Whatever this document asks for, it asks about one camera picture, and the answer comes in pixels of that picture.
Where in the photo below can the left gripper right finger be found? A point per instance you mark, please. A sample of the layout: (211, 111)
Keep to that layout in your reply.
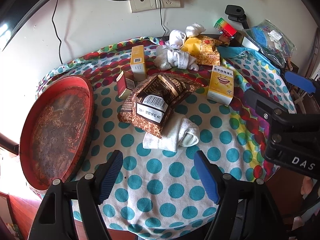
(210, 176)

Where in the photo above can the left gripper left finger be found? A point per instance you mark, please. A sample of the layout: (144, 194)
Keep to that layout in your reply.
(106, 175)

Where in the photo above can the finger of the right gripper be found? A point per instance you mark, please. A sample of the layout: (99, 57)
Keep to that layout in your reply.
(301, 82)

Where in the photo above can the brown snack packet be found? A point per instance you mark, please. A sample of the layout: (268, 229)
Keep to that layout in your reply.
(152, 102)

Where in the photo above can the yellow smiley medicine box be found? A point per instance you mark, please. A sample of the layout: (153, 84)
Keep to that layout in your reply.
(221, 85)

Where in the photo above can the small dark red box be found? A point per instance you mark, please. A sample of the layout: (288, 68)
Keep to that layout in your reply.
(125, 84)

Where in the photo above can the yellow noodle snack packet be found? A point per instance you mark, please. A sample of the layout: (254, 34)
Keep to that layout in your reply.
(204, 49)

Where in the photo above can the tall yellow medicine box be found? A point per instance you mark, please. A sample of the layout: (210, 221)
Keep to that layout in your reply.
(137, 63)

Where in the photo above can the white sock bundle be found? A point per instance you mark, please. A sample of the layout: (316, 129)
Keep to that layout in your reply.
(167, 57)

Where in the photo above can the clear bag with blue items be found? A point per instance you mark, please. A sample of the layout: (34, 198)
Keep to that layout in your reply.
(272, 42)

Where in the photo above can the round red rusty tray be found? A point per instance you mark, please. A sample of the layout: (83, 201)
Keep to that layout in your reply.
(57, 133)

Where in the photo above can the polka dot tablecloth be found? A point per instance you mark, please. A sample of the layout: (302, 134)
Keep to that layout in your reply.
(158, 193)

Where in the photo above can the blue cloth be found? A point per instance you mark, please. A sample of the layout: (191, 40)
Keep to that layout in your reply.
(228, 52)

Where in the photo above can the brown bead figurine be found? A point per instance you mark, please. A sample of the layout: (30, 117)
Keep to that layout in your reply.
(225, 38)

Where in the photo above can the green red gradient box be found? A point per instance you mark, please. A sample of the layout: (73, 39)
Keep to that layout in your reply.
(225, 28)

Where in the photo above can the black clamp mount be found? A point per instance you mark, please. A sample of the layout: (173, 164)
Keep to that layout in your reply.
(237, 14)

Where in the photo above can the white wall socket plate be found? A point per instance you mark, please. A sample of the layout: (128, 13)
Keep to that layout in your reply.
(145, 5)

